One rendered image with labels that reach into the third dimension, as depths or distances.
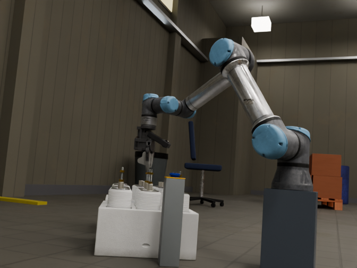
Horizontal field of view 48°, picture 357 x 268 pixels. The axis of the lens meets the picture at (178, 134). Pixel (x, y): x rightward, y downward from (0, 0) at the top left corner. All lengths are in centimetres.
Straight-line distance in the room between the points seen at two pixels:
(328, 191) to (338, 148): 464
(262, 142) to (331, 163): 530
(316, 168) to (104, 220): 535
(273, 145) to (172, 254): 52
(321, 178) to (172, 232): 531
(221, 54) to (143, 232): 75
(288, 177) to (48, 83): 380
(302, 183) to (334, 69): 1015
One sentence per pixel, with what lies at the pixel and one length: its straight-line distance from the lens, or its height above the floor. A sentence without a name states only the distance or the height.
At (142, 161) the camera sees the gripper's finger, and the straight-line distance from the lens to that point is 188.
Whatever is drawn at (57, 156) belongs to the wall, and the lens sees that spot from 508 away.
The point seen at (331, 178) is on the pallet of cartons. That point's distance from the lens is 668.
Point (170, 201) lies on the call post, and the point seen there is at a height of 23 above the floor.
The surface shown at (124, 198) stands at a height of 22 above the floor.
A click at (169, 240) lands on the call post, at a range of 147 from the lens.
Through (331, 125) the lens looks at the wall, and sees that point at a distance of 1129.
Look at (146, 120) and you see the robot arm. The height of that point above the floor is 57.
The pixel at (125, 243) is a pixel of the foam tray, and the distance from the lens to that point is 160.
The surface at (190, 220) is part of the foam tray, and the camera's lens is 161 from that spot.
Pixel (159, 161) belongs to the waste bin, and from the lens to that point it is 613.
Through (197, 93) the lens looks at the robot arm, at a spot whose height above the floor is 70.
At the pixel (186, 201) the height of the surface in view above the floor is 22.
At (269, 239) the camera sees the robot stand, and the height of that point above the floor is 12.
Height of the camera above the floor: 32
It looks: 6 degrees up
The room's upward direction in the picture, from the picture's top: 4 degrees clockwise
